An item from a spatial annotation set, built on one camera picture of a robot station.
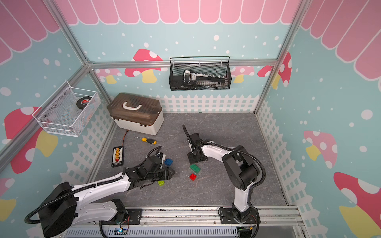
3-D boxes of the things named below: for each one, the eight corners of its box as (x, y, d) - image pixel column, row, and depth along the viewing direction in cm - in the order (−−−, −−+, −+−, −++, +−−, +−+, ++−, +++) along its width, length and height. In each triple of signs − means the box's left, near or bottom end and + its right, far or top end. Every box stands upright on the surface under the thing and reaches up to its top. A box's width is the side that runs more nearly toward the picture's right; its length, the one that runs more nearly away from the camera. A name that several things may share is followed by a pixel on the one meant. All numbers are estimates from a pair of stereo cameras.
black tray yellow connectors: (112, 167, 93) (110, 165, 92) (114, 149, 102) (113, 147, 100) (123, 164, 95) (122, 163, 93) (124, 147, 103) (123, 145, 101)
